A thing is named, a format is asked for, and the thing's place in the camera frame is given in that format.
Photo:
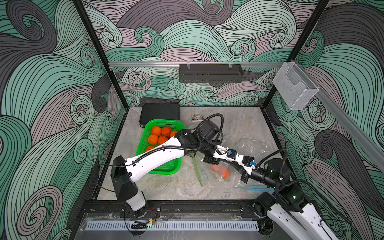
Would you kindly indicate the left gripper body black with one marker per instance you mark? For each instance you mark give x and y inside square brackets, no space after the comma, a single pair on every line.
[207,152]

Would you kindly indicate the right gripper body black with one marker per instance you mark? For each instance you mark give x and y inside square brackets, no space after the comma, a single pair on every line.
[245,175]

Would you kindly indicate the blue-zip bag of oranges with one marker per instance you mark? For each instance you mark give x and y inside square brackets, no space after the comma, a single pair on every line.
[253,186]

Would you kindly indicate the green-zip bag of oranges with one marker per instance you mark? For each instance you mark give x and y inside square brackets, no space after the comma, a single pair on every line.
[202,170]

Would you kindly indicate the orange fruit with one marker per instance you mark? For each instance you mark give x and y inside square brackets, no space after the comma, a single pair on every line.
[162,140]
[153,139]
[173,133]
[149,148]
[166,131]

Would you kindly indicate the orange fruit taken out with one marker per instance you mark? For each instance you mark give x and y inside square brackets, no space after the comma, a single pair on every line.
[157,131]

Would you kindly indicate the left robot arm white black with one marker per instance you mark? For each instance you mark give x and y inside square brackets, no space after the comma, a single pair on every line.
[126,172]

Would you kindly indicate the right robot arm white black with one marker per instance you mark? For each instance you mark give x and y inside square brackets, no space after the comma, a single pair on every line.
[288,206]

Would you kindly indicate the small card box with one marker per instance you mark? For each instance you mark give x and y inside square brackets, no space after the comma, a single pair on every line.
[197,118]

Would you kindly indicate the black hard case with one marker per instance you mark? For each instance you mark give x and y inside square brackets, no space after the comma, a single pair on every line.
[168,111]

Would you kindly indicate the green plastic basket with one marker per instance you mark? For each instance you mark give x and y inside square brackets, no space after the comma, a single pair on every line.
[170,167]

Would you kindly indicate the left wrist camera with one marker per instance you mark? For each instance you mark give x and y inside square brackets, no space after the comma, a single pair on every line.
[225,153]

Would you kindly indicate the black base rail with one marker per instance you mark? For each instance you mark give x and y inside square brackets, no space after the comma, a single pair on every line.
[158,208]

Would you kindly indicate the black wall tray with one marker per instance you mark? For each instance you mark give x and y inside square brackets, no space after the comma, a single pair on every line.
[215,75]

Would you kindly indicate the clear acrylic wall holder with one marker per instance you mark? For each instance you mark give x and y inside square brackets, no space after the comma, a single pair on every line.
[294,85]

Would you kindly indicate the aluminium wall rail right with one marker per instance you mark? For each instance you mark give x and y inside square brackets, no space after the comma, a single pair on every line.
[331,94]

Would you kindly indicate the aluminium wall rail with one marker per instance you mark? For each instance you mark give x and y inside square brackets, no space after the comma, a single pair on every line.
[152,64]
[331,94]

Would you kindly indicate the aluminium wall rail back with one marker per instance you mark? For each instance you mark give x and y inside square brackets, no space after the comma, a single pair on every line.
[152,64]

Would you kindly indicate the white slotted cable duct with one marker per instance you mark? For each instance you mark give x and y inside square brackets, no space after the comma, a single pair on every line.
[206,225]

